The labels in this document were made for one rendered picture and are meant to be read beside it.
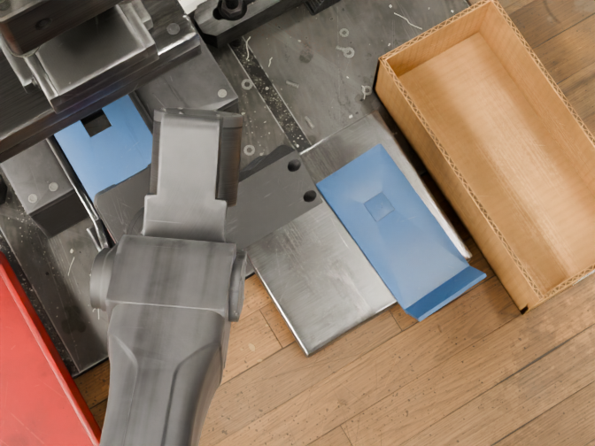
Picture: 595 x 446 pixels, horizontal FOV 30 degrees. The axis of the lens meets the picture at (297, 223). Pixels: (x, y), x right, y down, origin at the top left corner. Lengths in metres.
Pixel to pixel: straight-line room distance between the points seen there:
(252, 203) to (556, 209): 0.35
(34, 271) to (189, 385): 0.44
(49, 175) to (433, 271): 0.34
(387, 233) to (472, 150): 0.12
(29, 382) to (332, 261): 0.28
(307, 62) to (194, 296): 0.47
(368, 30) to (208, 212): 0.43
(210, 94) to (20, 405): 0.31
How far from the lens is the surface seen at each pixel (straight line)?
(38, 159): 0.95
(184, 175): 0.68
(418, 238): 0.98
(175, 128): 0.68
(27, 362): 0.99
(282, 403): 0.97
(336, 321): 0.96
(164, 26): 0.80
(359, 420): 0.97
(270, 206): 0.77
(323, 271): 0.97
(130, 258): 0.64
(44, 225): 0.98
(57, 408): 0.98
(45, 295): 1.01
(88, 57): 0.76
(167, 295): 0.62
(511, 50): 1.03
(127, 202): 0.80
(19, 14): 0.67
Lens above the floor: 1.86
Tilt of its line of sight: 75 degrees down
